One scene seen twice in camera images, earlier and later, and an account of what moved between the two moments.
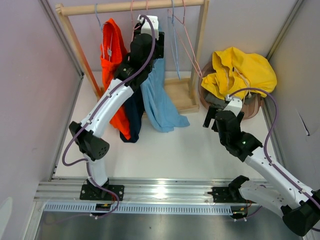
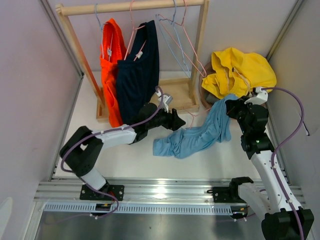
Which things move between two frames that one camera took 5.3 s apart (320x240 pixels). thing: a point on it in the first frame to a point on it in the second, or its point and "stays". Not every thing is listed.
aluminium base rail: (135, 190) stays
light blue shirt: (161, 111) to (216, 127)
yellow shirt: (234, 71) stays
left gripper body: (158, 50) to (162, 119)
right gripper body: (223, 139) to (239, 111)
